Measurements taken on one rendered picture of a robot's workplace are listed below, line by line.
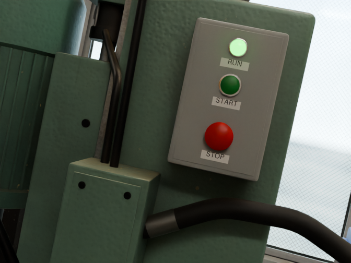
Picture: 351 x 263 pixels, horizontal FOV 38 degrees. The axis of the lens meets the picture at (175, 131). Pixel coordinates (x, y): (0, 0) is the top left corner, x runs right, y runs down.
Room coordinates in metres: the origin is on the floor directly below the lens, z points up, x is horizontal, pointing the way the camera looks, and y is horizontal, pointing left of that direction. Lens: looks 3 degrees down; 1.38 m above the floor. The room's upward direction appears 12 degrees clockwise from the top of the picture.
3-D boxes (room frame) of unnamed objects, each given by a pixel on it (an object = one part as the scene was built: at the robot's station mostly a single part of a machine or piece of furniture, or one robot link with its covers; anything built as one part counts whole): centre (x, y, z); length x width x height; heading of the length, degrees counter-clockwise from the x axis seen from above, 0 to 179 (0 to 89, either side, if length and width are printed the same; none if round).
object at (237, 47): (0.54, -0.05, 1.46); 0.02 x 0.01 x 0.02; 84
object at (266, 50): (0.57, -0.05, 1.40); 0.10 x 0.06 x 0.16; 84
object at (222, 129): (0.54, -0.05, 1.36); 0.03 x 0.01 x 0.03; 84
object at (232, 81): (0.54, -0.05, 1.42); 0.02 x 0.01 x 0.02; 84
